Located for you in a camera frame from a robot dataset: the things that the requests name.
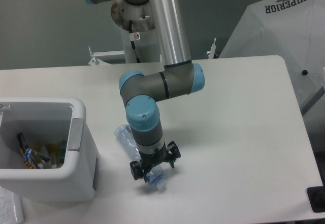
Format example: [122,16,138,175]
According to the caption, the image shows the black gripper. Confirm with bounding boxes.
[129,141,181,182]

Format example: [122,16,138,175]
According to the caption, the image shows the clear blue-label plastic bottle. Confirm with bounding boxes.
[114,124,167,190]

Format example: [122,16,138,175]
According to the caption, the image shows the crushed green-label plastic bottle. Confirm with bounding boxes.
[58,139,67,165]

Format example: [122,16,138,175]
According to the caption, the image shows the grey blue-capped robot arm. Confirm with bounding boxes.
[85,0,205,180]

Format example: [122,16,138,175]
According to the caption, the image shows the yellow white trash pieces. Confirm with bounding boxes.
[33,143,63,169]

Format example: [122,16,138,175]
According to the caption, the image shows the white plastic trash can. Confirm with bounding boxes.
[1,97,100,202]

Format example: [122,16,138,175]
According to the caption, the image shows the orange blue snack wrapper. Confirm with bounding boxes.
[17,133,51,169]

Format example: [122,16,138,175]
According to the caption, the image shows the white paper sheet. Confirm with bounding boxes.
[1,187,25,223]

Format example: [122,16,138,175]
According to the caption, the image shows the black device at table edge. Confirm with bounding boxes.
[307,186,324,213]

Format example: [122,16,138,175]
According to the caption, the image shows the white superior umbrella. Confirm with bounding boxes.
[220,0,324,106]

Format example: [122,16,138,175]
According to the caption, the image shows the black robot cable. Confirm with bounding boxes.
[128,19,141,63]

